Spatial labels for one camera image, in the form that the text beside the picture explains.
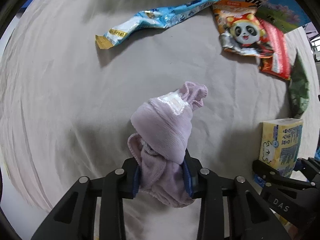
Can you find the blue snack packet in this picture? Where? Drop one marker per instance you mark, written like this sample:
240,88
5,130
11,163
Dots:
157,18

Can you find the yellow tissue pack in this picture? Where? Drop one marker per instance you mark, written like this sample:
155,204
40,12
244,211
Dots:
280,144

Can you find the red snack packet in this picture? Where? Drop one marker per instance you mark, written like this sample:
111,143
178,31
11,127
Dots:
278,65

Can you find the green snack packet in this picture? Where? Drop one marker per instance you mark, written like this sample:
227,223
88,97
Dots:
298,88

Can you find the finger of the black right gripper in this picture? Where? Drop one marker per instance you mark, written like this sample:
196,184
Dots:
309,167
264,174

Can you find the orange panda snack packet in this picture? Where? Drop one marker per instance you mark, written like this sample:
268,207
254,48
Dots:
240,31

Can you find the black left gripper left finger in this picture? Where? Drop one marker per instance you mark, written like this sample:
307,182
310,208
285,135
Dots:
93,204

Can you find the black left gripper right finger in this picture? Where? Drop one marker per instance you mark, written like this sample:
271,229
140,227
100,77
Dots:
230,208

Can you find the lilac cloth bundle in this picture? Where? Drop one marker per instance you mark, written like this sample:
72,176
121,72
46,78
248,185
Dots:
163,127

